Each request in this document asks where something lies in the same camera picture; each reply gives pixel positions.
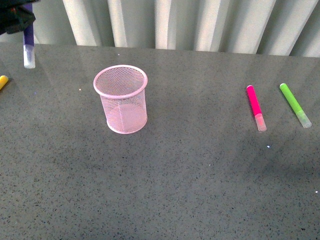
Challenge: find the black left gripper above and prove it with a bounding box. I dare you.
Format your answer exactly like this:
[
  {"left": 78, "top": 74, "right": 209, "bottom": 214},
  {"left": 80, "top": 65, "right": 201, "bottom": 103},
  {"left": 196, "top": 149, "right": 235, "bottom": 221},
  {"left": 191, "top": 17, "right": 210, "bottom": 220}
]
[{"left": 0, "top": 0, "right": 39, "bottom": 35}]

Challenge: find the purple marker pen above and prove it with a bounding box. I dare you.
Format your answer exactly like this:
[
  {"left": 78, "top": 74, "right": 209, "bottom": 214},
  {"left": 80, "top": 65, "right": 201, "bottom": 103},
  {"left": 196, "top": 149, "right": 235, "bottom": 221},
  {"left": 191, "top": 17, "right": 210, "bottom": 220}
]
[{"left": 23, "top": 2, "right": 36, "bottom": 69}]

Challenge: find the pink mesh pen cup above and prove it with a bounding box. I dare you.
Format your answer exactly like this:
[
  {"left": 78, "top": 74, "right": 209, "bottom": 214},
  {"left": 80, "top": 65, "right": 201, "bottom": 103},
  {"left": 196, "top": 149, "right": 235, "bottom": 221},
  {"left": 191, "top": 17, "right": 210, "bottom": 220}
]
[{"left": 93, "top": 64, "right": 148, "bottom": 134}]

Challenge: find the yellow marker pen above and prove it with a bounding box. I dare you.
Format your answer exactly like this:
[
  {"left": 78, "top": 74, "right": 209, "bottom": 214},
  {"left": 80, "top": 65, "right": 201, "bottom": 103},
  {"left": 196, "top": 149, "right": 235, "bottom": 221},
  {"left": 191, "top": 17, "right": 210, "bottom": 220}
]
[{"left": 0, "top": 75, "right": 9, "bottom": 90}]

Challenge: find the pink marker pen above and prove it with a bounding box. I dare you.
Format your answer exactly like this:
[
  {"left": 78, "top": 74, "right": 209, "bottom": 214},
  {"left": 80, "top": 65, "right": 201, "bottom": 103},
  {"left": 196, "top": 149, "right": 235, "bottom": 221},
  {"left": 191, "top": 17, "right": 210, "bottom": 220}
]
[{"left": 246, "top": 85, "right": 267, "bottom": 132}]

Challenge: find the grey pleated curtain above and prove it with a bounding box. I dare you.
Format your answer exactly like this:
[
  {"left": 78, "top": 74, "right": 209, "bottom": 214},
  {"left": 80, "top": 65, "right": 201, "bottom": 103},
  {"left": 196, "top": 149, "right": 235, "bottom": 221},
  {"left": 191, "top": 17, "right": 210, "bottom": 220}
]
[{"left": 0, "top": 0, "right": 320, "bottom": 58}]

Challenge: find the green marker pen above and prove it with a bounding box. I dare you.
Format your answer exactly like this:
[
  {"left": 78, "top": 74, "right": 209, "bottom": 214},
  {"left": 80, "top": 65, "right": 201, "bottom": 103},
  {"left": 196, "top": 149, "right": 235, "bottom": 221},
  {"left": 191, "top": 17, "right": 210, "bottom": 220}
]
[{"left": 279, "top": 83, "right": 312, "bottom": 129}]

